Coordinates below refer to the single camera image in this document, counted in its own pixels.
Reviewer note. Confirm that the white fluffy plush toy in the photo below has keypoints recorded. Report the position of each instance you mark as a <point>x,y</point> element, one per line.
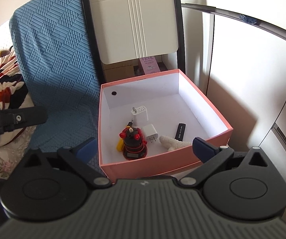
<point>172,144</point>

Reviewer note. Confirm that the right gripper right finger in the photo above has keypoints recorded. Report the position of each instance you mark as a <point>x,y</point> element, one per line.
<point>203,150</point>

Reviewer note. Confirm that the pink cardboard box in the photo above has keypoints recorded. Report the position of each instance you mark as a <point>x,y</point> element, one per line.
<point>170,98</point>

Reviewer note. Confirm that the black rectangular lighter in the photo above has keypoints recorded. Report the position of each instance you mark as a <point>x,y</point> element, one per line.
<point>180,131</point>

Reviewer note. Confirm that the red black toy figurine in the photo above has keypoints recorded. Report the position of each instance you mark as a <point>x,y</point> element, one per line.
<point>134,143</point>

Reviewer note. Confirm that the yellow handled screwdriver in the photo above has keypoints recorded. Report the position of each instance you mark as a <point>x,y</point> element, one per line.
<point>120,144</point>

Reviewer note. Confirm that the dark metal floor rail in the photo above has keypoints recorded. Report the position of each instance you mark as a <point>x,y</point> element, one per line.
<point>266,26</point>

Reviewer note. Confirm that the white square charger adapter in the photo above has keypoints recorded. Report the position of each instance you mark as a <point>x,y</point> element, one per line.
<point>139,115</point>

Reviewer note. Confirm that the blue quilted sofa cover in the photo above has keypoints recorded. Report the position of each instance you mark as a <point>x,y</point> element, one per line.
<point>53,52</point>

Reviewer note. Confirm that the pink product carton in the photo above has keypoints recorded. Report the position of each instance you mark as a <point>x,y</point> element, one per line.
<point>149,65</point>

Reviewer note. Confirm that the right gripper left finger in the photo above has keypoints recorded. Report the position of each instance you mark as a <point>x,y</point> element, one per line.
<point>86,151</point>

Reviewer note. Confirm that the white oval charger plug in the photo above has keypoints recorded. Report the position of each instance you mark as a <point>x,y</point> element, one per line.
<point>150,133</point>

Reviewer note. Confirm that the floral blanket with lace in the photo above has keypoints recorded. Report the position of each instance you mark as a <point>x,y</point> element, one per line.
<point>13,95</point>

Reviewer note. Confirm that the beige folding table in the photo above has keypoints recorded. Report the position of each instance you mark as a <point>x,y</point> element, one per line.
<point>133,29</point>

